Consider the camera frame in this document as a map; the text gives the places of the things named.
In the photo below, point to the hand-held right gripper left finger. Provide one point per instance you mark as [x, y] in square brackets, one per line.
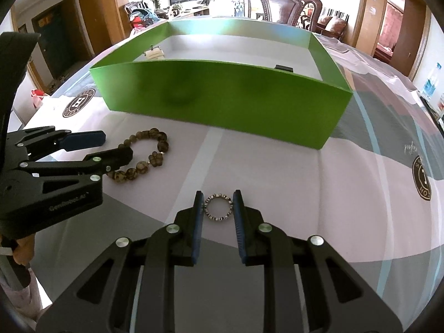
[197, 229]

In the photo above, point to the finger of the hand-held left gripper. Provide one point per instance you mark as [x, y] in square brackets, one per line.
[114, 156]
[86, 138]

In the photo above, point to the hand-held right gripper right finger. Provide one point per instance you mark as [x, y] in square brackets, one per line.
[239, 229]

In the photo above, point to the green cardboard box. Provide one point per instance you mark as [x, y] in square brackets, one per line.
[225, 93]

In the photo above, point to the person's left forearm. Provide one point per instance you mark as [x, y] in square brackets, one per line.
[17, 291]

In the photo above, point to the person's left hand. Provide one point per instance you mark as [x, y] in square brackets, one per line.
[22, 251]

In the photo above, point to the red bag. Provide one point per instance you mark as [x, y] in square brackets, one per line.
[38, 99]

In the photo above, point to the grey and white printed tablecloth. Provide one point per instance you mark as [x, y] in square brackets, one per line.
[312, 197]

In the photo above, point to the beige hair clip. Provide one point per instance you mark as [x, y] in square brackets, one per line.
[154, 54]

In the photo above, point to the pile of clothes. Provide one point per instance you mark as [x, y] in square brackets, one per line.
[142, 15]

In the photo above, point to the brown leather sofa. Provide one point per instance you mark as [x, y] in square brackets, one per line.
[333, 26]

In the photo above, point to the dark wooden chair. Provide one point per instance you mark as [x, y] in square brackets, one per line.
[281, 7]

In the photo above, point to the clear water bottle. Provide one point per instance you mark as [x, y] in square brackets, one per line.
[432, 83]

